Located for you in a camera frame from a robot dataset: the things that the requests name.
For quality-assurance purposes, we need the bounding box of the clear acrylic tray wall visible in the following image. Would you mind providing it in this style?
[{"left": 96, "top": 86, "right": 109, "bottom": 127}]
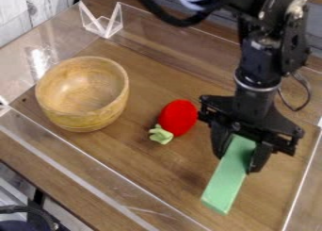
[{"left": 0, "top": 6, "right": 322, "bottom": 231}]

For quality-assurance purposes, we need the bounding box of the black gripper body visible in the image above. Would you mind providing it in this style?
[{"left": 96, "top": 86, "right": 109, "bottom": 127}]
[{"left": 199, "top": 95, "right": 305, "bottom": 156}]

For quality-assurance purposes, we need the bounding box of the green rectangular block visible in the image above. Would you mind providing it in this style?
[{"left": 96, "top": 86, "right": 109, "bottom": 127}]
[{"left": 202, "top": 135, "right": 256, "bottom": 215}]

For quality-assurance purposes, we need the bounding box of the black cable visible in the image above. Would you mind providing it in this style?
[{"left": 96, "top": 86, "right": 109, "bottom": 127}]
[{"left": 0, "top": 204, "right": 55, "bottom": 231}]

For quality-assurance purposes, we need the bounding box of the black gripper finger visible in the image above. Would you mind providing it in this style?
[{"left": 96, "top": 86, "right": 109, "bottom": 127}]
[
  {"left": 210, "top": 121, "right": 232, "bottom": 158},
  {"left": 247, "top": 141, "right": 272, "bottom": 173}
]

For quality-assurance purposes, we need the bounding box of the clear acrylic corner bracket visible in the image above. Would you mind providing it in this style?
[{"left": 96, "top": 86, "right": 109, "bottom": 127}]
[{"left": 77, "top": 2, "right": 123, "bottom": 39}]

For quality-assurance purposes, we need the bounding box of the black metal stand bracket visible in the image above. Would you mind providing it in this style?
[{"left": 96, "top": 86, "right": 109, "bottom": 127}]
[{"left": 27, "top": 189, "right": 71, "bottom": 231}]

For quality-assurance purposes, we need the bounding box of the brown wooden bowl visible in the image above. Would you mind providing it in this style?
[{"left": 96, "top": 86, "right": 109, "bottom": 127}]
[{"left": 35, "top": 56, "right": 130, "bottom": 132}]

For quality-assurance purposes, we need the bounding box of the red plush strawberry toy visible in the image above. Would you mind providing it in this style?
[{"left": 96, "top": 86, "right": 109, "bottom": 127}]
[{"left": 148, "top": 99, "right": 198, "bottom": 145}]

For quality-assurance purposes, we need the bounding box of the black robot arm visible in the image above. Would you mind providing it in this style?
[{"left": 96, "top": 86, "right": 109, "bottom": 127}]
[{"left": 138, "top": 0, "right": 310, "bottom": 173}]

